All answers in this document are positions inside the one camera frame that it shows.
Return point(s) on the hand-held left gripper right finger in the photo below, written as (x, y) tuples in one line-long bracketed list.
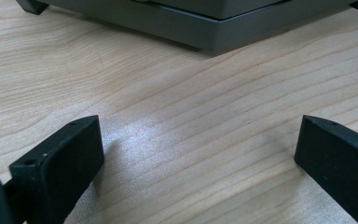
[(338, 165)]

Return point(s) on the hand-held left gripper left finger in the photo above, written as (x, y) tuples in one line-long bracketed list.
[(59, 168)]

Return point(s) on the dark grey corner shelf rack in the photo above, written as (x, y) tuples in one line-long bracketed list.
[(199, 25)]

